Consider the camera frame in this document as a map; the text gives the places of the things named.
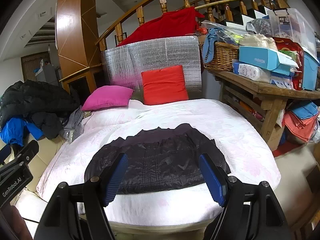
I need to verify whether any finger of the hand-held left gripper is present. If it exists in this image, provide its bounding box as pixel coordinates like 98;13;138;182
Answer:
0;140;40;167

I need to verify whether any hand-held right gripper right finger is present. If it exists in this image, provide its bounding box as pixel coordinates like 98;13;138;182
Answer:
199;152;292;240

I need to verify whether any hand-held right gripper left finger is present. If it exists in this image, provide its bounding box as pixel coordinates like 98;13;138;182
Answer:
34;152;129;240

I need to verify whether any dark quilted jacket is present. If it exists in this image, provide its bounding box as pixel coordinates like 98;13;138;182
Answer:
84;123;231;195

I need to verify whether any cream leather sofa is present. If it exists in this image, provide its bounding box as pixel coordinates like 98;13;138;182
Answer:
0;132;68;230

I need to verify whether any blue jacket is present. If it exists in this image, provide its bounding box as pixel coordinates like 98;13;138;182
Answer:
0;117;45;147

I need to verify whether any black puffer coat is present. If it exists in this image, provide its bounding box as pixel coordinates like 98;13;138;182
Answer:
0;79;80;140

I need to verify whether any grey garment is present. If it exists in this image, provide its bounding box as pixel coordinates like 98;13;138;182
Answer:
60;106;85;143

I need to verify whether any white quilted blanket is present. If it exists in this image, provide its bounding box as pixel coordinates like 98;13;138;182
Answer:
15;99;282;228

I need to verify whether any grey cabinet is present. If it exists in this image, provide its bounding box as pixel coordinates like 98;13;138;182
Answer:
35;64;58;84

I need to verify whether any pink pillow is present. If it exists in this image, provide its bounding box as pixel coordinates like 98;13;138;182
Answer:
81;85;134;112

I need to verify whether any wooden lattice door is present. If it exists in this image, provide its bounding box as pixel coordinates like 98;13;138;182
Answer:
21;52;52;82

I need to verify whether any stack of salmon cloths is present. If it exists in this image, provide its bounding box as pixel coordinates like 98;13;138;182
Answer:
284;111;320;143

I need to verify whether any red pillow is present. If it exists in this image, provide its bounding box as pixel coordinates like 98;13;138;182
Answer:
141;65;189;105

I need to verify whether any wooden table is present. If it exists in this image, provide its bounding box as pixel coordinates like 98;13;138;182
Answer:
204;66;320;152

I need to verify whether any white dotted tissue pack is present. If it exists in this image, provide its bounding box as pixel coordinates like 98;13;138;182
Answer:
232;60;272;83

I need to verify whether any blue folded cloth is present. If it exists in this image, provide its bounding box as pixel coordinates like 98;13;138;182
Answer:
290;101;319;120

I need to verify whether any wicker basket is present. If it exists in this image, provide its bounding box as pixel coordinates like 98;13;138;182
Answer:
199;41;240;72

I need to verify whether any light blue cardboard box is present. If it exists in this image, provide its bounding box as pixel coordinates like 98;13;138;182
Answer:
239;45;299;77

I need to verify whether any silver foil insulation panel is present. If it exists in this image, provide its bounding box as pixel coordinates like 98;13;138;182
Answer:
101;36;202;100

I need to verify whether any wooden pillar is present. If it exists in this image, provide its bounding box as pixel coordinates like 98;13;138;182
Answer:
55;0;103;98

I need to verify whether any blue plastic bin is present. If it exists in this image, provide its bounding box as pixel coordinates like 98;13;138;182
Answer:
302;51;320;91

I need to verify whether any cream knitted cloth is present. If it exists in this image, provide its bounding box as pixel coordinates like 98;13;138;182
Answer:
239;34;278;52

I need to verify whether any red printed bag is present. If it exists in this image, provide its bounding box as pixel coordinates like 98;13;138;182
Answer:
271;37;305;90

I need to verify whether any dark dotted plastic bag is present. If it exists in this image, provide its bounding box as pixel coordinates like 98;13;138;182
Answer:
246;19;273;37

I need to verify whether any red draped cloth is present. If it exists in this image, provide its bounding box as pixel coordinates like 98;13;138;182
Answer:
117;7;205;47

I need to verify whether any staircase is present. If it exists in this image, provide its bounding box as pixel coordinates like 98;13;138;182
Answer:
225;4;278;28

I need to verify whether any clear plastic storage box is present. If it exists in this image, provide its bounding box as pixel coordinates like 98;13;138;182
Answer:
267;8;317;55

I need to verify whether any wooden stair railing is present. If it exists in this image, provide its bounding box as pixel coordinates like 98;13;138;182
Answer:
96;0;290;52

